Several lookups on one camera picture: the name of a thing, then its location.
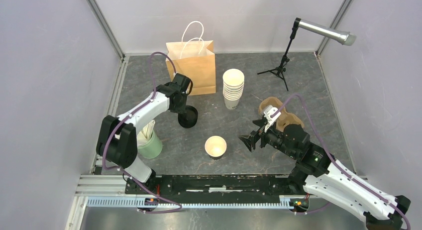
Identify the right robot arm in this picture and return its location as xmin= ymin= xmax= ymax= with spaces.
xmin=238 ymin=118 xmax=411 ymax=230

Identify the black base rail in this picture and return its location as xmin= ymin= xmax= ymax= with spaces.
xmin=124 ymin=174 xmax=310 ymax=205

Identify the stack of white paper cups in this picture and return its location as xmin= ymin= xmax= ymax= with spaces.
xmin=222 ymin=69 xmax=245 ymax=110

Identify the black sleeved paper cup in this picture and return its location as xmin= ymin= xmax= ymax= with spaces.
xmin=205 ymin=135 xmax=227 ymax=160

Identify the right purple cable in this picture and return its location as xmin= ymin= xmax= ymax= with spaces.
xmin=271 ymin=93 xmax=412 ymax=230

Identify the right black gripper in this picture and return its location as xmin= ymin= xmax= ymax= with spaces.
xmin=237 ymin=118 xmax=297 ymax=159

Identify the brown paper bag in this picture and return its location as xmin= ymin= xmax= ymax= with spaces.
xmin=166 ymin=40 xmax=216 ymax=96

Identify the silver cylindrical lamp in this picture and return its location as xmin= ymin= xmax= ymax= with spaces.
xmin=295 ymin=18 xmax=357 ymax=46

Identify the stack of black lids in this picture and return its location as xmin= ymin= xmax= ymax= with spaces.
xmin=178 ymin=106 xmax=199 ymax=128

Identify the black tripod stand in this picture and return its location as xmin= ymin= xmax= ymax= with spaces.
xmin=257 ymin=17 xmax=301 ymax=91

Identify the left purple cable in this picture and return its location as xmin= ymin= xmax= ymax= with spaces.
xmin=102 ymin=51 xmax=183 ymax=214

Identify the purple cable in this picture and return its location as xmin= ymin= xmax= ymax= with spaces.
xmin=271 ymin=93 xmax=412 ymax=230
xmin=102 ymin=51 xmax=183 ymax=214

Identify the brown pulp cup carrier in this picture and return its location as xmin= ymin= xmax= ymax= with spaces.
xmin=258 ymin=97 xmax=305 ymax=132

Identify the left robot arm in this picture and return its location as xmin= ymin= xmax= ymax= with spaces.
xmin=96 ymin=73 xmax=198 ymax=194

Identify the green cup holder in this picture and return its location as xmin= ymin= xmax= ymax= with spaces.
xmin=138 ymin=131 xmax=163 ymax=159

